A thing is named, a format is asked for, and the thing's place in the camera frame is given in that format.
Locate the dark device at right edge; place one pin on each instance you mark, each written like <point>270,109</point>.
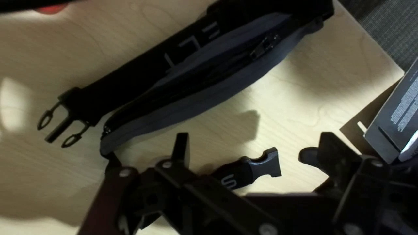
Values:
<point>392,121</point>

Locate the red oblong case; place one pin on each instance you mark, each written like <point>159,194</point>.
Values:
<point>47,6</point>

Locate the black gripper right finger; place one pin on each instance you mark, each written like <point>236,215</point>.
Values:
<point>366,190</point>

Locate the gray carpet mat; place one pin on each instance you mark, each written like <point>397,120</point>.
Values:
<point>383,30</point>

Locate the black running belt pouch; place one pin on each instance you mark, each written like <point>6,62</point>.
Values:
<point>183,82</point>

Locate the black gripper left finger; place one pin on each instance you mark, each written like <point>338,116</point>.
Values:
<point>144,193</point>

